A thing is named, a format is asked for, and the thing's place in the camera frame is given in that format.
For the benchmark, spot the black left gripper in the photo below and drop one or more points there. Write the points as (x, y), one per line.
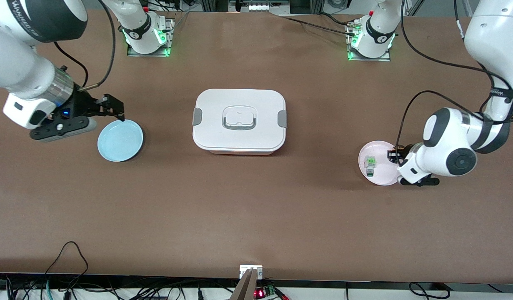
(393, 155)

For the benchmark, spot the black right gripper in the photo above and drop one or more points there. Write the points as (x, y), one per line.
(82, 105)

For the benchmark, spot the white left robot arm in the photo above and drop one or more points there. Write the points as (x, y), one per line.
(452, 141)

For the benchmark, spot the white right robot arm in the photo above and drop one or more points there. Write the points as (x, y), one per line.
(18, 66)

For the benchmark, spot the white lidded lunch box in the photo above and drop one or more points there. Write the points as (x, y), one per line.
(239, 121)

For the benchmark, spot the pale pink plate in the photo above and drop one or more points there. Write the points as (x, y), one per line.
(381, 175)

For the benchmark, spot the light blue plate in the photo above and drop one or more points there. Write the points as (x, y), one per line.
(119, 141)

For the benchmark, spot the circuit board with red display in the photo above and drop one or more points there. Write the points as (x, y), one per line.
(264, 291)

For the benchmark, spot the aluminium profile bar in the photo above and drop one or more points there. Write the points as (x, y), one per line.
(244, 287)

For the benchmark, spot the green and white switch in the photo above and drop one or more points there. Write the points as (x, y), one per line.
(370, 164)

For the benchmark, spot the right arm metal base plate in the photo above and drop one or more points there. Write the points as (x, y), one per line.
(169, 39)

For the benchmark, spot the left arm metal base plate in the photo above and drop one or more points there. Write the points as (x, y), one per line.
(387, 58)

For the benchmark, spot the white table edge bracket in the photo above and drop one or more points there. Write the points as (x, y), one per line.
(244, 270)

